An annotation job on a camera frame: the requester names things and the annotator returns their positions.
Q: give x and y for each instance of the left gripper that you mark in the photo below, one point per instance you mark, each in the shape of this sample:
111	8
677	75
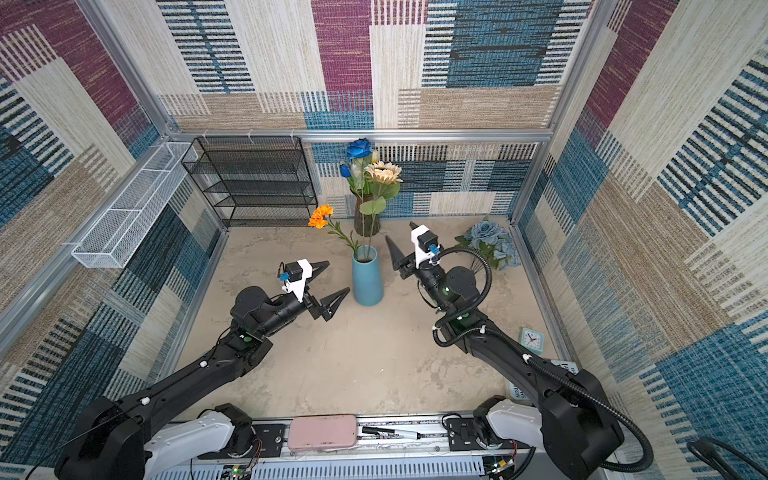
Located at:
318	308

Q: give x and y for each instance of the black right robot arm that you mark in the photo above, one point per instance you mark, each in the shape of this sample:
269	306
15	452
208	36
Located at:
580	430

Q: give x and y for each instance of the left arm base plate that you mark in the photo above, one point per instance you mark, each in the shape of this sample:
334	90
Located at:
262	440

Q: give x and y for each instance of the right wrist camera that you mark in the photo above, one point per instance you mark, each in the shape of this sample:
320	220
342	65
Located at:
425	242

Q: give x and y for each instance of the dark blue artificial rose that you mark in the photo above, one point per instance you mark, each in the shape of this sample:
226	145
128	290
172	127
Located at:
358	149

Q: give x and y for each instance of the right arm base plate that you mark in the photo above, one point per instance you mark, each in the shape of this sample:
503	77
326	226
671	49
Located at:
464	434

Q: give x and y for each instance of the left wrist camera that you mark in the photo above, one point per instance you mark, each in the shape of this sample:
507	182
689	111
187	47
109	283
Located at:
294	277

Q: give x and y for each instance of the blue artificial tulip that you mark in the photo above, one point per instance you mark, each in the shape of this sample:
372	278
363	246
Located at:
345	170

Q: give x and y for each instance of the colourful paperback book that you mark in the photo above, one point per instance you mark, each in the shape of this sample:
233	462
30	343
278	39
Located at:
514	393

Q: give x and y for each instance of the teal ceramic vase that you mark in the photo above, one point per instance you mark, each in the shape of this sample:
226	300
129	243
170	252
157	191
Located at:
368	287

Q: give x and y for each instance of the white mesh wall basket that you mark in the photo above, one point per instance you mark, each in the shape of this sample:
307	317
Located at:
115	237

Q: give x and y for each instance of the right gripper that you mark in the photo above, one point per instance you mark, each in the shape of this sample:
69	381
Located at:
397	262

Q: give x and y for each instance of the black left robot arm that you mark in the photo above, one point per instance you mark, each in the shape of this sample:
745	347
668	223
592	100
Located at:
133	437

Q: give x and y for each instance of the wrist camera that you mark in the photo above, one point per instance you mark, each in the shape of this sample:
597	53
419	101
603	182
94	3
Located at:
294	277
425	242

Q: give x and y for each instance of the black wire shelf rack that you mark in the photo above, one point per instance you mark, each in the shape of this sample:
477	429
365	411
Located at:
253	181

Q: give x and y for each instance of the pink ribbed glass vase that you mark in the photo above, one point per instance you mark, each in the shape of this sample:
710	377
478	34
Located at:
365	225

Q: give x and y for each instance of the orange artificial carnation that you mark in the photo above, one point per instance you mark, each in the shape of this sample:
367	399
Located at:
322	218

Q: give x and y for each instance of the pale blue-white artificial tulip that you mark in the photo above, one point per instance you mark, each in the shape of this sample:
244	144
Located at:
358	172

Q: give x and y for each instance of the black white marker pen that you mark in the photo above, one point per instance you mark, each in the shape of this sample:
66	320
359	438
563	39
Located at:
390	433

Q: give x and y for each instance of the cream artificial daisy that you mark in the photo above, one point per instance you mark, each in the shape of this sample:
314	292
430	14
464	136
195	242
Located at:
383	181

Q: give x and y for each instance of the blue rose orange flower bouquet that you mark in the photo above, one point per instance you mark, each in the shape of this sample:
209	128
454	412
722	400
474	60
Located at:
493	242

